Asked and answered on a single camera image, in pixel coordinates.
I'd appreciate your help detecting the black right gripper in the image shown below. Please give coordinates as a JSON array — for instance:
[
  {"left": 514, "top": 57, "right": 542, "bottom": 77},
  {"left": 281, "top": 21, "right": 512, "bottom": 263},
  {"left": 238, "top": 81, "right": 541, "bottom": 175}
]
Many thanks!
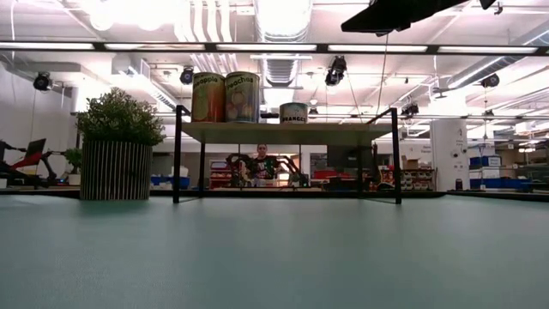
[{"left": 341, "top": 0, "right": 498, "bottom": 35}]

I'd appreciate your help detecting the short white oranges can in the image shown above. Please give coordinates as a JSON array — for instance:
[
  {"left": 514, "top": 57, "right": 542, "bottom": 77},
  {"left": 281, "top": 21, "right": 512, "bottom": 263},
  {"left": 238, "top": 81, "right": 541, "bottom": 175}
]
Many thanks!
[{"left": 279, "top": 102, "right": 310, "bottom": 125}]

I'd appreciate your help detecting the blue peaches can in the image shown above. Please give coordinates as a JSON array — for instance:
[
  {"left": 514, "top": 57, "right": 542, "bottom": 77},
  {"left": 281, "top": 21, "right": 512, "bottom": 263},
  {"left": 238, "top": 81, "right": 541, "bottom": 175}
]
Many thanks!
[{"left": 225, "top": 70, "right": 262, "bottom": 124}]

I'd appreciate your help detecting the orange pineapple can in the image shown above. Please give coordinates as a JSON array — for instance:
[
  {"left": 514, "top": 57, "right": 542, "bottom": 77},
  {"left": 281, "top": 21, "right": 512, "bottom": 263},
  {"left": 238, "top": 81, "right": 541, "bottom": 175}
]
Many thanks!
[{"left": 190, "top": 71, "right": 227, "bottom": 124}]

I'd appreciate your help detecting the wooden shelf with black legs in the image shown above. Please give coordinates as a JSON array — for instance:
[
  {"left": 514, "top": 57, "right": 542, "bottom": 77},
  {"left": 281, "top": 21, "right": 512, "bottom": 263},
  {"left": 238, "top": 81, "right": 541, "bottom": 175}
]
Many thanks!
[{"left": 172, "top": 104, "right": 403, "bottom": 205}]

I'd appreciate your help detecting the brown cardboard box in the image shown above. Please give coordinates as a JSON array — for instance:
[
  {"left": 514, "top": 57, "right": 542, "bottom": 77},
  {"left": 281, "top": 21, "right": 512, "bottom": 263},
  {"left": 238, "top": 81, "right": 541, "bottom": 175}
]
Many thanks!
[{"left": 401, "top": 154, "right": 424, "bottom": 171}]

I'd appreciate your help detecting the white pillar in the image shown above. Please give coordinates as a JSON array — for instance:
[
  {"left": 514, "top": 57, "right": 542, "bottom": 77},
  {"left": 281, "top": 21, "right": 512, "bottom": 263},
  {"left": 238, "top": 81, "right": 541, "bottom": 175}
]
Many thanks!
[{"left": 431, "top": 118, "right": 471, "bottom": 192}]

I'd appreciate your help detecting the blue storage bin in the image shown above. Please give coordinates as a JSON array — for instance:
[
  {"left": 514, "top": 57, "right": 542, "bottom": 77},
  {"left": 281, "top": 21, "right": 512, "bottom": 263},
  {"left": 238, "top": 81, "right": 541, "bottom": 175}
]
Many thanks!
[{"left": 469, "top": 154, "right": 503, "bottom": 168}]

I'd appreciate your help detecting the person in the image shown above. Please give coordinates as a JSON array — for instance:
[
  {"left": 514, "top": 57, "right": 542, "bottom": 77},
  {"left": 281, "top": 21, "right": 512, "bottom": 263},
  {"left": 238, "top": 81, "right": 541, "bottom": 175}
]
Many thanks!
[{"left": 250, "top": 143, "right": 280, "bottom": 180}]

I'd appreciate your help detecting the row of blue bins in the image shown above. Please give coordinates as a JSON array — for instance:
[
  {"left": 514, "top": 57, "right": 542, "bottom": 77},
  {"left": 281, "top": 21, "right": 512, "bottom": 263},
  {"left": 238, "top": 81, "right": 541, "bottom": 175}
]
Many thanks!
[{"left": 469, "top": 178, "right": 535, "bottom": 191}]

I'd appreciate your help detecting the green plant in striped pot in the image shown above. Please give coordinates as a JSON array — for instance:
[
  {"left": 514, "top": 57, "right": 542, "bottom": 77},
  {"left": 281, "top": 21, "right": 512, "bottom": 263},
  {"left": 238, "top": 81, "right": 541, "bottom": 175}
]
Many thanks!
[{"left": 75, "top": 88, "right": 167, "bottom": 202}]

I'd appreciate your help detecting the small background potted plant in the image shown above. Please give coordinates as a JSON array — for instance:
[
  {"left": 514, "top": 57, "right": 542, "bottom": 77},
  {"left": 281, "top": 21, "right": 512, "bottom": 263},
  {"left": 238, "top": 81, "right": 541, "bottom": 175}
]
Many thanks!
[{"left": 63, "top": 148, "right": 83, "bottom": 186}]

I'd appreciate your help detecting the black background monitor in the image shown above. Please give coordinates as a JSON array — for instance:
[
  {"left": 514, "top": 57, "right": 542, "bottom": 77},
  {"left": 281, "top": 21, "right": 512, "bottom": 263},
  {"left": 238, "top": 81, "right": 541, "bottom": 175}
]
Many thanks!
[{"left": 23, "top": 137, "right": 47, "bottom": 163}]

